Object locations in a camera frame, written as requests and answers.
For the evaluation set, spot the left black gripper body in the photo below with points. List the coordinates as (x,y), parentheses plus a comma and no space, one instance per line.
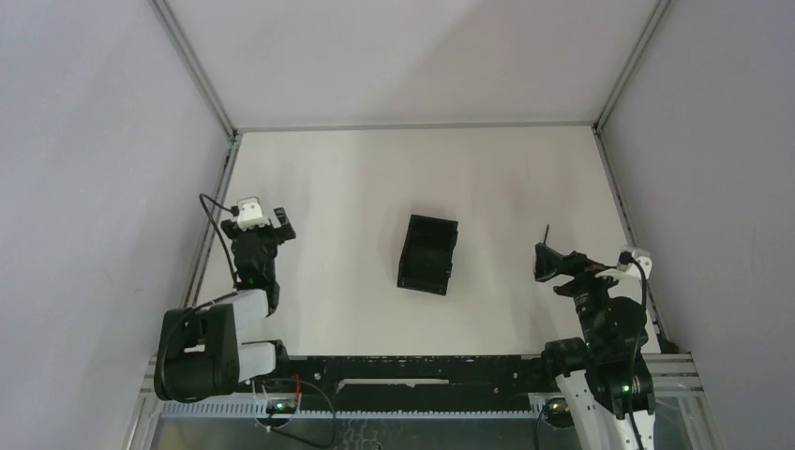
(256,231)

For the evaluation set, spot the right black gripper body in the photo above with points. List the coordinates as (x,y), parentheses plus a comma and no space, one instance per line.
(589,292)

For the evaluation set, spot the red handled screwdriver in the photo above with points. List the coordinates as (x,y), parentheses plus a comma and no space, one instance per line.
(546,239)

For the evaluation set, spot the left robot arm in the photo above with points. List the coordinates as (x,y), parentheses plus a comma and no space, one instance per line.
(200,351)

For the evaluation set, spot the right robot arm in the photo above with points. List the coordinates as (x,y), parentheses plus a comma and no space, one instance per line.
(602,375)

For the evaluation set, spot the black plastic bin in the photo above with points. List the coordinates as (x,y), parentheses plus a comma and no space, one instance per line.
(426,259)

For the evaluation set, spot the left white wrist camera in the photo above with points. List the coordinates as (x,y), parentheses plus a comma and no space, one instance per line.
(250,214)

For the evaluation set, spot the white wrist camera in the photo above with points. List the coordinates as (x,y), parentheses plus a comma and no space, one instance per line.
(635,262)
(250,214)

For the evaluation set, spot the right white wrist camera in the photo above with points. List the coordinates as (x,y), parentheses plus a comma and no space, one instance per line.
(635,262)

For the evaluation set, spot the aluminium frame rail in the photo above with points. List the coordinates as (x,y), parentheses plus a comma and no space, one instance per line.
(674,375)

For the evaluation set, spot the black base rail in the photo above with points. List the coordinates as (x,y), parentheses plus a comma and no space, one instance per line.
(420,384)

